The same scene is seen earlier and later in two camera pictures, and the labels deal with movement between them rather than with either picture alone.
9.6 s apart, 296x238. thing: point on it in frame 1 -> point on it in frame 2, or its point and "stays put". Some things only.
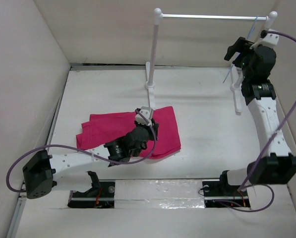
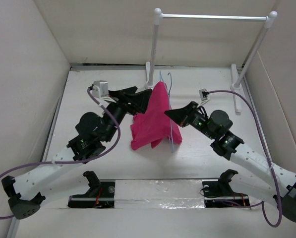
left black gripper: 151,137 -> 132,105
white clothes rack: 235,87 stays put
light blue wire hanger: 247,37 -> 170,137
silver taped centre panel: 159,194 stays put
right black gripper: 242,45 -> 183,115
